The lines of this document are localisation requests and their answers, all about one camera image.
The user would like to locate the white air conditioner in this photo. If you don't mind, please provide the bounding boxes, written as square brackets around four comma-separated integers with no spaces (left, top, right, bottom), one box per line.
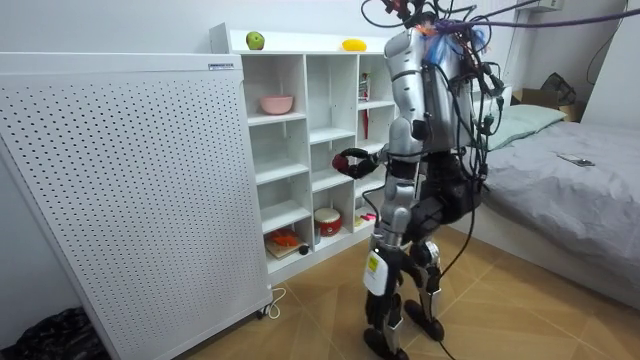
[514,0,566,14]

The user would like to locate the robot body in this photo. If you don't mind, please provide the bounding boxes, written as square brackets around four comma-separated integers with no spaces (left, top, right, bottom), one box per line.
[383,9,506,236]

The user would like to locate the pink bowl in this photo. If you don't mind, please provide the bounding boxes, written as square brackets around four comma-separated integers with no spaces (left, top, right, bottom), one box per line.
[258,94,295,116]

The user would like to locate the cardboard box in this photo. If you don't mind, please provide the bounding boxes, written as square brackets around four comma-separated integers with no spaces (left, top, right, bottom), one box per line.
[511,87,586,123]

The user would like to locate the green apple soft toy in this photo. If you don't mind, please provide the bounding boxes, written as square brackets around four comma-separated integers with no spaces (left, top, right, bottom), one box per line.
[244,30,267,52]

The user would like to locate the white shelf unit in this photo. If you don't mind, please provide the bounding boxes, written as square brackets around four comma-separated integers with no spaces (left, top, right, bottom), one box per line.
[208,21,514,287]

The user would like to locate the cable bundle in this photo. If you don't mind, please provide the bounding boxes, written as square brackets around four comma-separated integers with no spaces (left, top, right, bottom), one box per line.
[359,0,640,39]

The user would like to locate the robot legs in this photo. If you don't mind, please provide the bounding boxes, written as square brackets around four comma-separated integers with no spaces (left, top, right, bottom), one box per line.
[362,222,447,360]

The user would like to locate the black wall cable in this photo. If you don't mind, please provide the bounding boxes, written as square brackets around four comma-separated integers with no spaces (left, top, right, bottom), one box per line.
[585,0,632,87]

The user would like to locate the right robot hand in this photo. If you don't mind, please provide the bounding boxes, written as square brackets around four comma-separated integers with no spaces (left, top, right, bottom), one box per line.
[331,147,382,181]

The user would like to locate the white perforated panel cabinet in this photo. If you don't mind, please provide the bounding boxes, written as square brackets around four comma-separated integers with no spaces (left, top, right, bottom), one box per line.
[0,51,274,360]

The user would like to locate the grey bed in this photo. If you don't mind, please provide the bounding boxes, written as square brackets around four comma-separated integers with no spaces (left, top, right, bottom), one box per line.
[449,107,640,311]

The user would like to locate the red round pot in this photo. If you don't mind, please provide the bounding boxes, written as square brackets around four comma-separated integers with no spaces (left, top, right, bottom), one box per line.
[313,206,344,238]

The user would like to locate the orange soft toy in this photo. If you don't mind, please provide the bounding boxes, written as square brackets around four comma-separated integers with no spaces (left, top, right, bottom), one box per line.
[271,228,301,248]

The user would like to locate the white cable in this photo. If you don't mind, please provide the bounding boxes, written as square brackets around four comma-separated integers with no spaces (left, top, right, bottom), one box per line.
[261,286,288,321]

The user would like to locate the black bag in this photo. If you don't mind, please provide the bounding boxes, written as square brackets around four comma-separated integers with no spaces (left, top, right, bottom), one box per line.
[539,71,578,107]

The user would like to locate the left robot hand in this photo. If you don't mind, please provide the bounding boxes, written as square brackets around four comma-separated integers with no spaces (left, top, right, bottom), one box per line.
[362,243,404,327]

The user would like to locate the black floor cable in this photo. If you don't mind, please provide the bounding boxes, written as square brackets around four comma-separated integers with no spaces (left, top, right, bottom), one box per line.
[428,164,494,360]

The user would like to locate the pale green pillow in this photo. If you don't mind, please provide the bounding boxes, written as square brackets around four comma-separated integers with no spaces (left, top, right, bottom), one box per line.
[485,103,568,152]

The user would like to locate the black plastic sack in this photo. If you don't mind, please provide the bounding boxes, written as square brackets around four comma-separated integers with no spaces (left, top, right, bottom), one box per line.
[0,305,112,360]

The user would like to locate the wooden board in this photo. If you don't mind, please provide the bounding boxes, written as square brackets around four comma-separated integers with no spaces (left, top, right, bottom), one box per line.
[264,234,307,261]

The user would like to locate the flat device on bed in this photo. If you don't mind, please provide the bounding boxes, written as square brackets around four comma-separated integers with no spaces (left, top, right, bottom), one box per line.
[556,152,597,168]

